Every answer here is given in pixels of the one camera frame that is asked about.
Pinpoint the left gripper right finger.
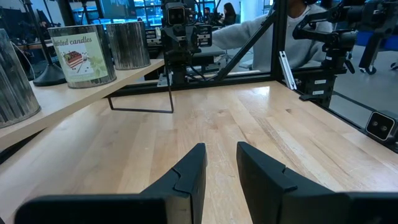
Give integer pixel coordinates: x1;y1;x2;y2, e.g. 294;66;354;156
236;141;398;224

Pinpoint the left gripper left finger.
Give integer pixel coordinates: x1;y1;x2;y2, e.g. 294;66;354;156
14;142;208;224

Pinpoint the ribbed metal candle tin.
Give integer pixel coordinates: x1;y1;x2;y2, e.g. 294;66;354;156
47;24;118;90
0;27;42;129
105;21;152;71

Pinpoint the black candle stick holder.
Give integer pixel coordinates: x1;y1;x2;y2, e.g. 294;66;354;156
21;0;67;87

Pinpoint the person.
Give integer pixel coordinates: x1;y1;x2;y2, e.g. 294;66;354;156
222;2;237;26
212;0;333;72

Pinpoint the silver metal bar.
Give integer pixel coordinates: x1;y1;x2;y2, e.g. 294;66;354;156
279;50;298;91

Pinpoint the wooden shelf with black legs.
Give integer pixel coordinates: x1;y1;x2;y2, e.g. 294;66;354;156
0;57;174;150

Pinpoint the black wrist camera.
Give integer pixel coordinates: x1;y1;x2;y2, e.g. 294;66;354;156
165;2;188;27

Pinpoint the black aluminium table frame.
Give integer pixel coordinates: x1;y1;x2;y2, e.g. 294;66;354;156
105;0;398;153

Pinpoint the black stereo camera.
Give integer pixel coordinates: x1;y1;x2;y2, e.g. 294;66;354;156
364;110;398;146

